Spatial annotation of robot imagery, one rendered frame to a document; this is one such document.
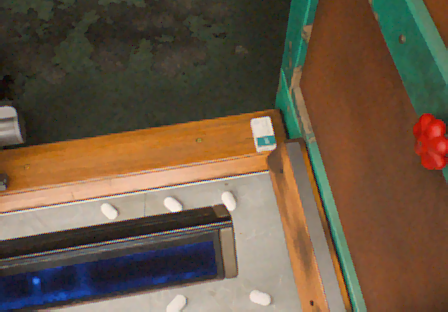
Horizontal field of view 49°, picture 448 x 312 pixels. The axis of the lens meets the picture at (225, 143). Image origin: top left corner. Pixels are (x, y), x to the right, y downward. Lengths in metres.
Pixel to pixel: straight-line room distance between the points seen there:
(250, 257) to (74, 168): 0.35
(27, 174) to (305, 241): 0.50
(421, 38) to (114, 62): 1.69
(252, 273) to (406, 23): 0.53
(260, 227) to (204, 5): 1.45
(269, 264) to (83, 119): 1.20
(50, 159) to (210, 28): 1.27
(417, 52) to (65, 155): 0.68
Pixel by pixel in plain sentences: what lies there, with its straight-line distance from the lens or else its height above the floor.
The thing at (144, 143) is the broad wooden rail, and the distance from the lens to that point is 0.92.
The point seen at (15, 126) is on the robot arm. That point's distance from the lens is 0.86.
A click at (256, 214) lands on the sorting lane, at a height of 0.74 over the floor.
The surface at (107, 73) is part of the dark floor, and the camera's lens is 2.00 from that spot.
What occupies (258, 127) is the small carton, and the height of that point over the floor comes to 0.78.
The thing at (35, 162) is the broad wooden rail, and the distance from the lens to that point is 0.96.
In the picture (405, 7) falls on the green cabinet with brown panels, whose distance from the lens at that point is 0.45.
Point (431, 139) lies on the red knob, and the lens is 0.39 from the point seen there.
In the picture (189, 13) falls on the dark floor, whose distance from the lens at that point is 2.15.
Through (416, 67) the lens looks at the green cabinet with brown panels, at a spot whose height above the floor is 1.24.
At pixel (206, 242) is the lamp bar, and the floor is 1.10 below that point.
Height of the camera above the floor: 1.57
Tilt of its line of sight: 62 degrees down
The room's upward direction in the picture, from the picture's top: straight up
